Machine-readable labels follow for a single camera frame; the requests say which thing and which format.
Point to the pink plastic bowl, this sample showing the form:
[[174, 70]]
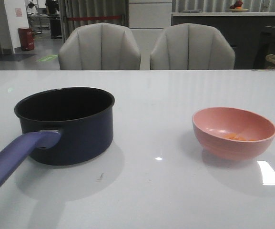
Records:
[[211, 124]]

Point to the orange ham pieces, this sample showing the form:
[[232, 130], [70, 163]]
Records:
[[237, 137]]

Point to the dark blue saucepan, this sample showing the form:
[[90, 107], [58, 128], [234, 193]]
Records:
[[60, 127]]

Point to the left beige chair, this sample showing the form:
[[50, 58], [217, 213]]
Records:
[[101, 46]]

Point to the beige chair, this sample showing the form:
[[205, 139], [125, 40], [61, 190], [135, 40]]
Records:
[[101, 46], [190, 46]]

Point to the right beige chair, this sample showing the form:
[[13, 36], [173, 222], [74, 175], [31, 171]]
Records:
[[190, 46]]

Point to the white cabinet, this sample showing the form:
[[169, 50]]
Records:
[[150, 14]]

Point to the red barrier tape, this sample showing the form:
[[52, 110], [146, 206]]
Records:
[[101, 18]]

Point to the red bin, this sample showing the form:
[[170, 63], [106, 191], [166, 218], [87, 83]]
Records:
[[26, 39]]

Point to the person in black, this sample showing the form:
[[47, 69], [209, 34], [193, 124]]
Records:
[[52, 7]]

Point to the grey counter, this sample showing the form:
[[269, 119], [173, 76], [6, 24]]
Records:
[[250, 34]]

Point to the fruit plate on counter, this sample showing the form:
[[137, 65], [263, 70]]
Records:
[[238, 7]]

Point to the person in white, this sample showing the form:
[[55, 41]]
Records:
[[31, 8]]

